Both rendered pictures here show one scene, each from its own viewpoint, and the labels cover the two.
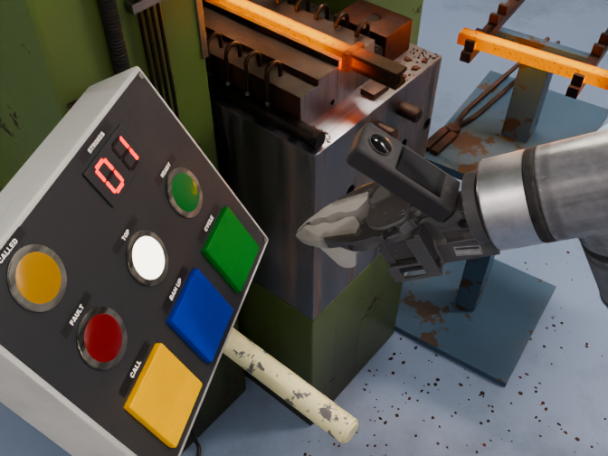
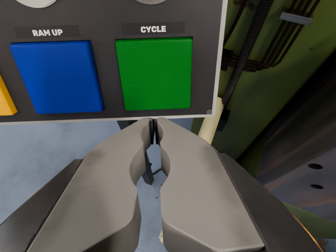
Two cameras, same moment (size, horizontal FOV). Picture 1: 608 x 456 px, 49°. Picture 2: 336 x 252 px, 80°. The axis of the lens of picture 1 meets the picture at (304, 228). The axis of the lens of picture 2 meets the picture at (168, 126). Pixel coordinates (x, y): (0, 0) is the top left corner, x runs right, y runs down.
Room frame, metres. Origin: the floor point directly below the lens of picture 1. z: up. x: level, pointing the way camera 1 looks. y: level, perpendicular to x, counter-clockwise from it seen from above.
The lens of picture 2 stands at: (0.50, -0.06, 1.17)
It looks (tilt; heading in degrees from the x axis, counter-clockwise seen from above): 62 degrees down; 73
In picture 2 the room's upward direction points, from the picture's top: 1 degrees counter-clockwise
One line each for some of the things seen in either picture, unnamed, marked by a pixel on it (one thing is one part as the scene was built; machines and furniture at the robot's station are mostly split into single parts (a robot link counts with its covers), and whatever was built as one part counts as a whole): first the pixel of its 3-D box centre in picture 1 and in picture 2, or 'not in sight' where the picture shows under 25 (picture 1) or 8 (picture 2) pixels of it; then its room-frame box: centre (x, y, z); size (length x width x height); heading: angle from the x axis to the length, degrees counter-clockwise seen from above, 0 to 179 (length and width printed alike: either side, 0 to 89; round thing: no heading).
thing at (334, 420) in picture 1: (249, 356); (196, 161); (0.62, 0.09, 0.62); 0.44 x 0.05 x 0.05; 50
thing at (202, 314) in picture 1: (199, 316); (62, 79); (0.43, 0.12, 1.01); 0.07 x 0.05 x 0.07; 165
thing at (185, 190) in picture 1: (185, 192); not in sight; (0.54, 0.13, 1.09); 0.05 x 0.03 x 0.04; 140
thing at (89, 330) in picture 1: (102, 337); not in sight; (0.35, 0.18, 1.09); 0.05 x 0.03 x 0.04; 140
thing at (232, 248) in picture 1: (229, 250); (156, 75); (0.53, 0.09, 1.01); 0.07 x 0.05 x 0.07; 165
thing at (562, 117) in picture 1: (517, 135); not in sight; (1.20, -0.49, 0.64); 0.40 x 0.30 x 0.02; 146
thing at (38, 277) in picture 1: (38, 278); not in sight; (0.36, 0.23, 1.16); 0.05 x 0.03 x 0.04; 140
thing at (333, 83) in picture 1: (247, 39); not in sight; (1.08, 0.10, 0.96); 0.42 x 0.20 x 0.09; 50
